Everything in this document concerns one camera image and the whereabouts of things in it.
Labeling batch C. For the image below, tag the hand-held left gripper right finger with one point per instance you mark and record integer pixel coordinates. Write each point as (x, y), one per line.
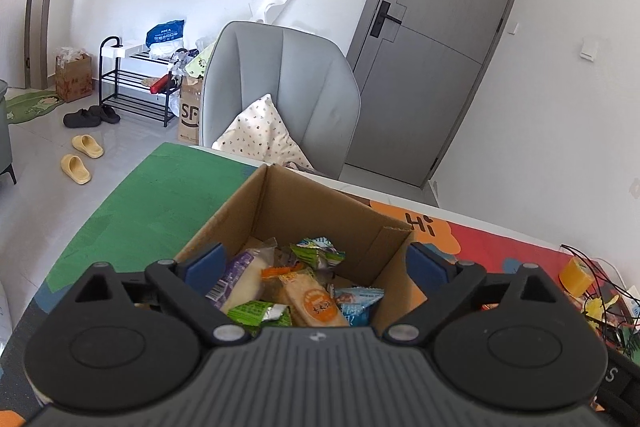
(427, 268)

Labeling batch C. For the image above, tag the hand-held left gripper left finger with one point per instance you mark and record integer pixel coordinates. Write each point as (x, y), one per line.
(206, 266)

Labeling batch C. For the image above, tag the purple white bread packet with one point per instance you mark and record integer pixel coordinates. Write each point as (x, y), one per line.
(245, 277)

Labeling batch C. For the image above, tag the small green snack packet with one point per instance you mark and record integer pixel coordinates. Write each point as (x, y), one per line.
(257, 313)

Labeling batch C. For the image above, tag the blue snack packet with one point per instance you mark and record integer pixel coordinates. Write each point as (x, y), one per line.
(360, 304)

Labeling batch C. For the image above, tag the green white snack packet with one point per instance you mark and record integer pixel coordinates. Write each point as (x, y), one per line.
(315, 252)

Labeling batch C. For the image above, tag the orange white cracker packet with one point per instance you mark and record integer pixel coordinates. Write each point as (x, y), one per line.
(312, 299)

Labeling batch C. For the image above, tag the yellow plastic toy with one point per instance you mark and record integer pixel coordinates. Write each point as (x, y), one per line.
(600, 306)

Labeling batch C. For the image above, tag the colourful printed table mat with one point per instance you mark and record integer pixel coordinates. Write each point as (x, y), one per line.
(165, 187)

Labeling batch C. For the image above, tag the yellow tape roll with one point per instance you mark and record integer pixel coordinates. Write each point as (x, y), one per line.
(576, 277)

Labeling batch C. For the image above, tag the white dotted pillow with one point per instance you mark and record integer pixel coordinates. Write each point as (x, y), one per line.
(260, 132)

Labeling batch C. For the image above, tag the brown paper bag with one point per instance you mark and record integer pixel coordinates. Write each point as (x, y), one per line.
(190, 112)

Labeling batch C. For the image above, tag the yellow slipper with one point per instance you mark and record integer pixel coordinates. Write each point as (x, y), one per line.
(88, 146)
(76, 169)

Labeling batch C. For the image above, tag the black slipper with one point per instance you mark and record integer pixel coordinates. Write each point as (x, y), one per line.
(80, 119)
(106, 114)

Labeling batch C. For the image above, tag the black shoe rack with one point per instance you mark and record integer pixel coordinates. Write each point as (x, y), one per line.
(130, 82)

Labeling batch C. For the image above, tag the grey chair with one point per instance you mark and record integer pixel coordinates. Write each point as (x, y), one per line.
(290, 82)

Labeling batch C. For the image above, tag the floral patterned bag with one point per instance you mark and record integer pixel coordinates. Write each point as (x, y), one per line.
(199, 62)

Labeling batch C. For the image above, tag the grey door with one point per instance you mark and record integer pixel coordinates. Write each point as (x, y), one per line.
(440, 47)

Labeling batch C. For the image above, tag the small brown cardboard box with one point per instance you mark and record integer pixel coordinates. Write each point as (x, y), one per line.
(74, 79)

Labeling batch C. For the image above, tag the blue plastic bag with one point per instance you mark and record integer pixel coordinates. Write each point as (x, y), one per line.
(166, 34)

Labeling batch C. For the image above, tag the green floor rug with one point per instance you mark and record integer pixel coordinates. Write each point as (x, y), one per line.
(30, 107)

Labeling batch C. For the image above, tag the white wall box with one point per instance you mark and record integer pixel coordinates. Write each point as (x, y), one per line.
(589, 49)

